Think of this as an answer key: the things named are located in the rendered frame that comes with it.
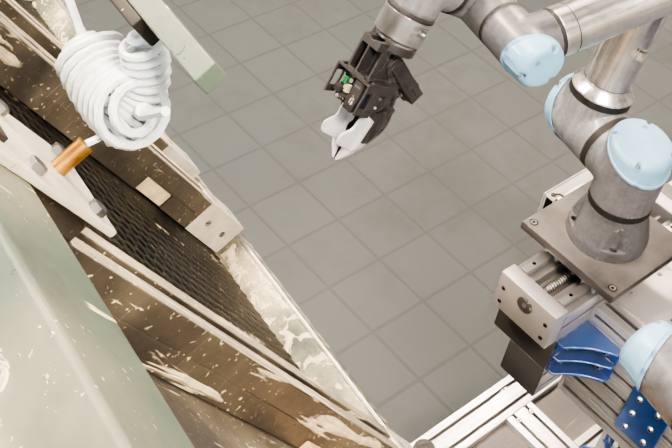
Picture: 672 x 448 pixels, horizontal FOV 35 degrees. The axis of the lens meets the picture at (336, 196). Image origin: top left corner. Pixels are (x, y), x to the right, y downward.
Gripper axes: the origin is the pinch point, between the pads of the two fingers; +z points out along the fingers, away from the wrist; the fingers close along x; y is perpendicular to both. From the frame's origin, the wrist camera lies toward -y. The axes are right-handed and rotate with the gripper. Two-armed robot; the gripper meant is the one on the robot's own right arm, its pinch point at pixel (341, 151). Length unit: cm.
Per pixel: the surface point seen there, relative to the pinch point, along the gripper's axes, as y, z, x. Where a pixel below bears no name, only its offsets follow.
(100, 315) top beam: 85, -19, 46
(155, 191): 6.0, 26.5, -25.5
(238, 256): -16.7, 38.3, -20.1
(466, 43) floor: -223, 32, -122
